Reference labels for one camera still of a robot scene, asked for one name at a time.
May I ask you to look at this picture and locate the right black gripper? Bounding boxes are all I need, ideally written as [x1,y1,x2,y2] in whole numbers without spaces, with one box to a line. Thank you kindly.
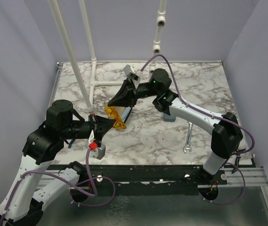
[108,77,160,108]

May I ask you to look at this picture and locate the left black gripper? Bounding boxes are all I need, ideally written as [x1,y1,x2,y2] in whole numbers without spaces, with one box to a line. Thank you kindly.
[62,113,117,142]

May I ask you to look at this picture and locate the orange sunglasses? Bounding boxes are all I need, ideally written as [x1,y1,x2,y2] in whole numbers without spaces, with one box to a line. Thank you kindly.
[105,106,127,130]

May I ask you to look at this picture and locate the black cylinder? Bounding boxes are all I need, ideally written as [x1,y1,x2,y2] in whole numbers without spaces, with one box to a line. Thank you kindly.
[123,105,134,124]

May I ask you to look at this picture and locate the blue-grey glasses case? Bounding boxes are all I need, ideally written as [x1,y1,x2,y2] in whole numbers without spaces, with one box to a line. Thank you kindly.
[163,113,176,122]

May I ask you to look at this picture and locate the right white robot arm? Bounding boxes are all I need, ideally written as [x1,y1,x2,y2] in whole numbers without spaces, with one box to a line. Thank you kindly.
[108,69,243,184]

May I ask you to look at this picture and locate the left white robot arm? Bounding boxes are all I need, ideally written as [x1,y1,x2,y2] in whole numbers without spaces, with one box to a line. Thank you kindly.
[0,99,115,226]

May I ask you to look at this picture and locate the silver wrench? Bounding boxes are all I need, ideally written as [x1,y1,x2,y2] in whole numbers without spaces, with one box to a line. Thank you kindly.
[183,122,193,153]

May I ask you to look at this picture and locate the black clamp tool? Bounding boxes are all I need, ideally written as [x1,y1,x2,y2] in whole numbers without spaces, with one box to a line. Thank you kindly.
[233,148,246,172]

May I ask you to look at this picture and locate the white PVC pipe frame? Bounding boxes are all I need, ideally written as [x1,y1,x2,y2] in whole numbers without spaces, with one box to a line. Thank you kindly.
[48,0,167,112]

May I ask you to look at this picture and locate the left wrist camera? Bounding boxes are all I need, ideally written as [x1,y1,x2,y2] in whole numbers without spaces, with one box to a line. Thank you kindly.
[88,130,106,160]

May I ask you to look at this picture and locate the blue-handled pliers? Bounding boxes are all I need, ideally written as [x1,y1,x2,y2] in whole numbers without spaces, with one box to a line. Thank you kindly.
[68,139,75,149]

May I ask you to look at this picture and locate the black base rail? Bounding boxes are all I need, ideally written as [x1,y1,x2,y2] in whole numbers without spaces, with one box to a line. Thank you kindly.
[49,161,228,197]

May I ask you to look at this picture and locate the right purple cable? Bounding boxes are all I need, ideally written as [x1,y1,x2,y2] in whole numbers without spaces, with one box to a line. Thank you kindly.
[140,54,256,205]

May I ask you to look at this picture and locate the aluminium extrusion rail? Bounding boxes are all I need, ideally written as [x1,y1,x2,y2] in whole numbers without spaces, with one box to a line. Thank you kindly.
[224,168,268,187]

